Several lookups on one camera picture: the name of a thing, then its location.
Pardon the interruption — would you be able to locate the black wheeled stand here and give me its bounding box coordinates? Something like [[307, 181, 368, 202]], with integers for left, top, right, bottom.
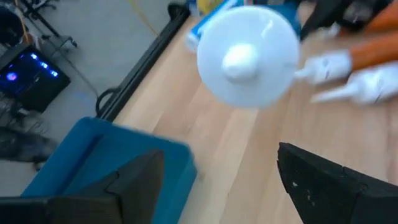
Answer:
[[0, 0, 78, 49]]

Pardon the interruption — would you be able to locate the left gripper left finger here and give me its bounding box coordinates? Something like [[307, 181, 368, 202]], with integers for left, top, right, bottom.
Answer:
[[0, 149, 165, 224]]

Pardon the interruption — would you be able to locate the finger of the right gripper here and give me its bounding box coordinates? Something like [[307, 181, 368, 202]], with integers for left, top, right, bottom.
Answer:
[[300, 0, 346, 40]]

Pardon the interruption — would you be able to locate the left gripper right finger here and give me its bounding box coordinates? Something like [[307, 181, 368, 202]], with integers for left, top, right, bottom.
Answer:
[[276, 142, 398, 224]]

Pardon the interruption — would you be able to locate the black computer case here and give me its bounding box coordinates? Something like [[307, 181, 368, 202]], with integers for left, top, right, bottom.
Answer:
[[0, 46, 72, 113]]

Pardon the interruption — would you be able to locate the black aluminium table frame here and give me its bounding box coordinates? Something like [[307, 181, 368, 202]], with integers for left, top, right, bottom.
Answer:
[[96, 2, 191, 123]]

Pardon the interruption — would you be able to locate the yellow floor cable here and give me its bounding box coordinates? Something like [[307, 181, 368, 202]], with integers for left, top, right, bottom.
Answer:
[[129, 0, 160, 35]]

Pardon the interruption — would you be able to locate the blue silicone tube white cap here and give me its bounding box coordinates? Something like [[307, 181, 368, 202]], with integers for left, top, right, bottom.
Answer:
[[197, 5, 301, 110], [185, 0, 246, 52], [270, 0, 302, 37]]

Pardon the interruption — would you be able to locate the blue plastic tray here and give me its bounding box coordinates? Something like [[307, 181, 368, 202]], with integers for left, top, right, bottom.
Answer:
[[21, 116, 198, 224]]

